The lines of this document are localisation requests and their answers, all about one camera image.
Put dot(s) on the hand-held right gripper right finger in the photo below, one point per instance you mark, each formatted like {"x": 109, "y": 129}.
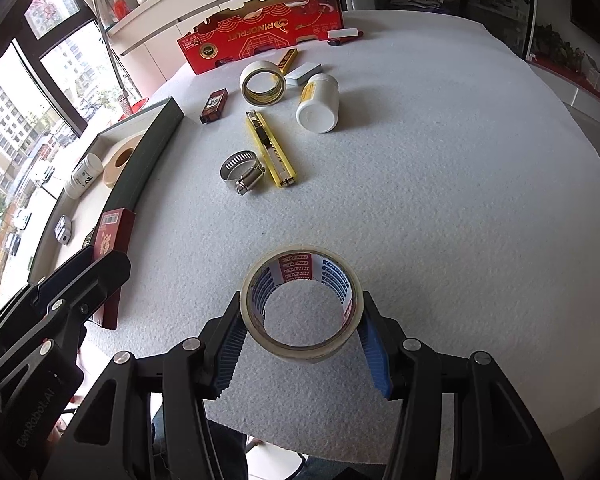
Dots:
{"x": 377, "y": 360}

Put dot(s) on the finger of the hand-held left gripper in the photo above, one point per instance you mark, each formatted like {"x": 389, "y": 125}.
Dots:
{"x": 100, "y": 280}
{"x": 45, "y": 280}

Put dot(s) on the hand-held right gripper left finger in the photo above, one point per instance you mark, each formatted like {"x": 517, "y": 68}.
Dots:
{"x": 227, "y": 355}

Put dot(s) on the red box with gold print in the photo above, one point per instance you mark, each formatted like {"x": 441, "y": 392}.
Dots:
{"x": 112, "y": 230}

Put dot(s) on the white power adapter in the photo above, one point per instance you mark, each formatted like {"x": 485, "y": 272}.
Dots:
{"x": 62, "y": 230}

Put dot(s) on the tape roll with blue-red print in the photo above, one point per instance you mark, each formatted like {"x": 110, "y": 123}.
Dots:
{"x": 305, "y": 352}

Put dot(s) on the large white plastic jar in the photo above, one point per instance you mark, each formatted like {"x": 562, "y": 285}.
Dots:
{"x": 82, "y": 177}

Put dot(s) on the grey shallow tray box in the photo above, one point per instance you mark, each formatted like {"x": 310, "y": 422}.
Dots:
{"x": 150, "y": 155}

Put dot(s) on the small dark red box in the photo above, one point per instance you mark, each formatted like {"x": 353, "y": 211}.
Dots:
{"x": 215, "y": 105}

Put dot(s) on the long yellow utility knife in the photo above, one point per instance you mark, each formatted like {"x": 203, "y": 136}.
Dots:
{"x": 270, "y": 147}

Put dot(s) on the small white bottle yellow label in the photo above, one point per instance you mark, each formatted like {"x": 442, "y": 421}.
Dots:
{"x": 320, "y": 110}

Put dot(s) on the white tape roll yellow core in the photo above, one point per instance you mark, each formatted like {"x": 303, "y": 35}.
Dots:
{"x": 262, "y": 64}

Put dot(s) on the metal mop pole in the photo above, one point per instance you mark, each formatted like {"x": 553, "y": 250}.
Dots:
{"x": 112, "y": 47}

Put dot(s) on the red bottle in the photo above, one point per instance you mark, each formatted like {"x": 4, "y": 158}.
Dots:
{"x": 120, "y": 8}

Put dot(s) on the white cabinet counter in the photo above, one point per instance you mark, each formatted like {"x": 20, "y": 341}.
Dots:
{"x": 180, "y": 15}

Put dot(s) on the small yellow utility knife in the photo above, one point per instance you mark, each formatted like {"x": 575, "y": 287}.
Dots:
{"x": 287, "y": 59}

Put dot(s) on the red cardboard fruit box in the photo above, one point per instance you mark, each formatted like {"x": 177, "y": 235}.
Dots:
{"x": 260, "y": 35}

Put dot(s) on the dark red lighter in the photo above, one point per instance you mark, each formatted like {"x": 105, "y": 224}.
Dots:
{"x": 361, "y": 34}

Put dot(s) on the green potted plants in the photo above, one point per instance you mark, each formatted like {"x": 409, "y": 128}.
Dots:
{"x": 555, "y": 42}

